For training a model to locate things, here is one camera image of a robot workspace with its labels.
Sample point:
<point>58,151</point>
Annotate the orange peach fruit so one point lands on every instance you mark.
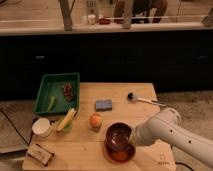
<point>95,121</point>

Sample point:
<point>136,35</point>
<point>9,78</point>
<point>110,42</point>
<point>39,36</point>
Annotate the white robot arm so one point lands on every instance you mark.
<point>165,126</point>

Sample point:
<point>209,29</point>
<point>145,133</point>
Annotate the green vegetable piece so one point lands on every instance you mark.
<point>51,103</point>

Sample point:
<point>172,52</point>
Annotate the dark brown bowl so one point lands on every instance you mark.
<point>117,137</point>

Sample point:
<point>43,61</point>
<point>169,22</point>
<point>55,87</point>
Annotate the black white brush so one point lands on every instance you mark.
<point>133,97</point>

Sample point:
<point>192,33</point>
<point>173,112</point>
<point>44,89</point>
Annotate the blue sponge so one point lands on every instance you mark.
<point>103,105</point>

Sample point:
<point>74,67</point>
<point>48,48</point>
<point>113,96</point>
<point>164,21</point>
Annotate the red object on counter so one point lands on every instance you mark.
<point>104,21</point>

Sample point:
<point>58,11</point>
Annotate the green plastic tray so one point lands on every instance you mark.
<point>51,85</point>

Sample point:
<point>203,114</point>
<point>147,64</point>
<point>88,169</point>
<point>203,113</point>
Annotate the white cup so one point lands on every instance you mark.
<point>42,127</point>

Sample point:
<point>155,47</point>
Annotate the bunch of dark grapes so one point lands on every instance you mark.
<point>67,91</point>

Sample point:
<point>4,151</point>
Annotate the orange bowl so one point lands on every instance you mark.
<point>120,153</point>

